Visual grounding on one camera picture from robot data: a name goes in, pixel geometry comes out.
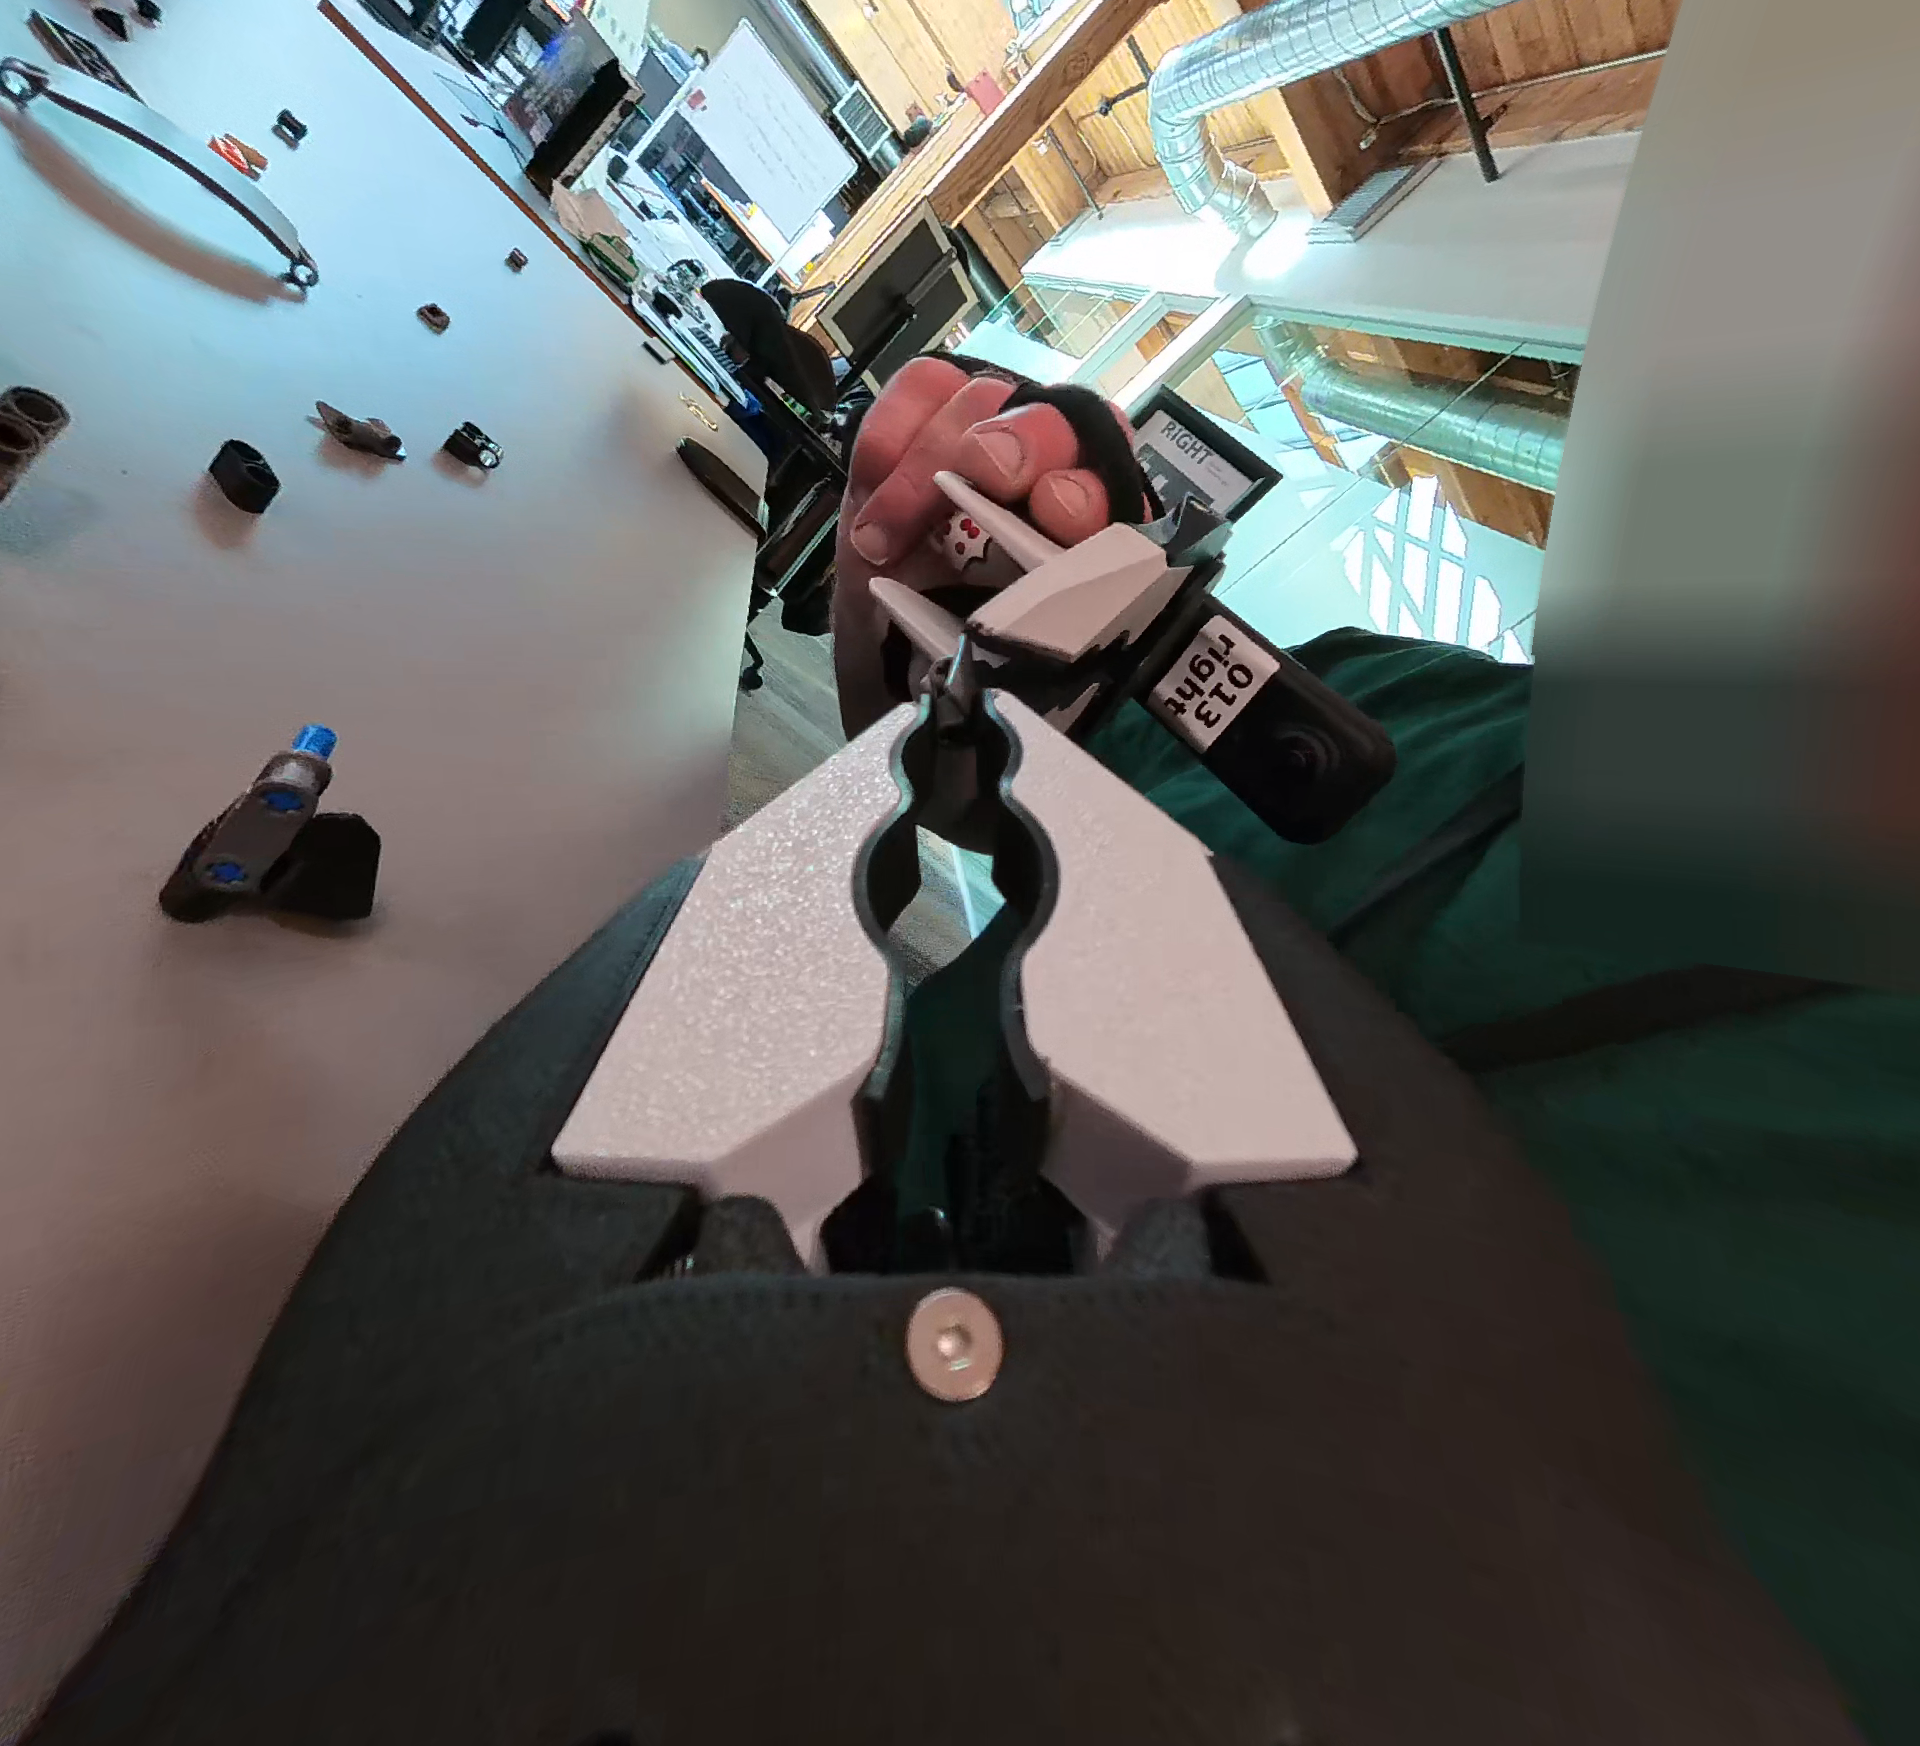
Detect grey framed monitor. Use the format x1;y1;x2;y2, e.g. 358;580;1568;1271
816;201;983;398

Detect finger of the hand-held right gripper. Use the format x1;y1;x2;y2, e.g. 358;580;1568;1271
972;643;1149;734
957;525;1190;671

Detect black oval pad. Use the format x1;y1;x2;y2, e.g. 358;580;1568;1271
675;433;768;545

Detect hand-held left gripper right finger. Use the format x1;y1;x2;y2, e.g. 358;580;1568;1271
967;697;1361;1264

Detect person's green shirt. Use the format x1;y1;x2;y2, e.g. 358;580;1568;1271
1088;628;1920;1746

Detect dark lego tyres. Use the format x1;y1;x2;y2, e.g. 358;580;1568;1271
0;384;71;502

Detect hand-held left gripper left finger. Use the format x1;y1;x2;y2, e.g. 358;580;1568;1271
554;702;940;1271

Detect thin black lego piece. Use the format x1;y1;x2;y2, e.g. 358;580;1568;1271
923;653;1004;862

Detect whiteboard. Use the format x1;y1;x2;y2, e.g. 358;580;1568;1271
682;18;860;246

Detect black office chair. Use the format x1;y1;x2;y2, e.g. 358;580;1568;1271
702;276;842;637

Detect person's right hand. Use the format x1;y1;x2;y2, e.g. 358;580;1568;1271
847;353;1157;562

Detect dark lego piece blue pins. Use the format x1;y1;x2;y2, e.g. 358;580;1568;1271
157;722;384;924

